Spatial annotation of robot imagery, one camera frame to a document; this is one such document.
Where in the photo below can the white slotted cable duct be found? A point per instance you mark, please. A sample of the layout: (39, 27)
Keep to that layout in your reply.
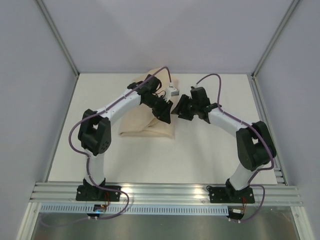
(190, 210)

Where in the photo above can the aluminium frame post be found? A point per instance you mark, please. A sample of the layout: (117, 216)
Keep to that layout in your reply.
(276, 36)
(57, 36)

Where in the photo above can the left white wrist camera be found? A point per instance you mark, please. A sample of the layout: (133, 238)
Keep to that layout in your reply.
(170, 92)

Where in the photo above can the beige cloth drape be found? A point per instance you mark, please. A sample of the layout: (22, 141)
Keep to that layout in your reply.
(140, 121)

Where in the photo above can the aluminium front rail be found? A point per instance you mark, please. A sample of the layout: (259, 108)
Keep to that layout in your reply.
(161, 194)

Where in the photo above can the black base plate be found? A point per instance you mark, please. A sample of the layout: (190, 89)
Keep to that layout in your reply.
(90, 193)
(220, 195)

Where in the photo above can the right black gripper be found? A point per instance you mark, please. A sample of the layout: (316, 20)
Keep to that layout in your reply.
(186, 108)

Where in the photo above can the left aluminium frame post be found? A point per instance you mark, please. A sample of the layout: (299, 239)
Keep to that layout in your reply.
(57, 36)

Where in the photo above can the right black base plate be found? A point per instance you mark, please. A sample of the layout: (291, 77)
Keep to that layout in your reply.
(220, 195)

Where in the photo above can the right aluminium frame post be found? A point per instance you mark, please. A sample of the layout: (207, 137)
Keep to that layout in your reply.
(276, 36)

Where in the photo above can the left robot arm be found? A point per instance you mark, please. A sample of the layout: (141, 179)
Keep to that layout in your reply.
(95, 133)

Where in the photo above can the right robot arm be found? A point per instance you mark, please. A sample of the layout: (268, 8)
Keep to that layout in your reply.
(255, 147)

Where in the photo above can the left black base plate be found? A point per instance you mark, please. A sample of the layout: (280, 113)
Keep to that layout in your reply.
(90, 193)

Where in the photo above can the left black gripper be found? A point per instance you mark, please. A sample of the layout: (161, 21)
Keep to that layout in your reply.
(164, 113)

